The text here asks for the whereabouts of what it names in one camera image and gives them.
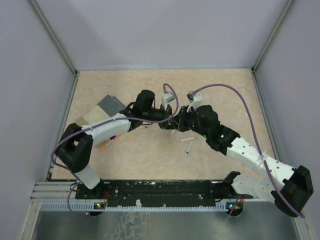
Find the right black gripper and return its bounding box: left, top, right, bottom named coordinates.
left=169, top=104, right=210, bottom=138

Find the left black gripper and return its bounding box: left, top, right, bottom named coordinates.
left=143, top=103, right=176, bottom=131

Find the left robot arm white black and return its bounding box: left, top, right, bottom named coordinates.
left=53, top=90, right=177, bottom=199

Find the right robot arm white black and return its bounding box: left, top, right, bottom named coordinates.
left=172, top=105, right=314, bottom=218

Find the white pen blue end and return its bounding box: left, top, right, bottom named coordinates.
left=186, top=139, right=194, bottom=154

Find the white pen dark tip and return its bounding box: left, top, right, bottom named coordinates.
left=180, top=137, right=197, bottom=142

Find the orange pen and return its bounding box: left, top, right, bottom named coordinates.
left=99, top=134, right=121, bottom=152

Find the folded grey beige cloth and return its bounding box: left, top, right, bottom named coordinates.
left=75, top=94, right=126, bottom=126

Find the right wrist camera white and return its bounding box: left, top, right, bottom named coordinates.
left=187, top=91, right=204, bottom=113

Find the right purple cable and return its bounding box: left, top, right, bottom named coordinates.
left=187, top=83, right=306, bottom=219

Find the purple cable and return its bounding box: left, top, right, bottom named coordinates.
left=51, top=83, right=179, bottom=220
left=187, top=83, right=306, bottom=219

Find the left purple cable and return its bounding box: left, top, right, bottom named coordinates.
left=51, top=83, right=179, bottom=220

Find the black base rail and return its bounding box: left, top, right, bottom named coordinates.
left=75, top=180, right=238, bottom=208

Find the aluminium frame rail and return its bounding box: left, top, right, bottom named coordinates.
left=31, top=181, right=81, bottom=201

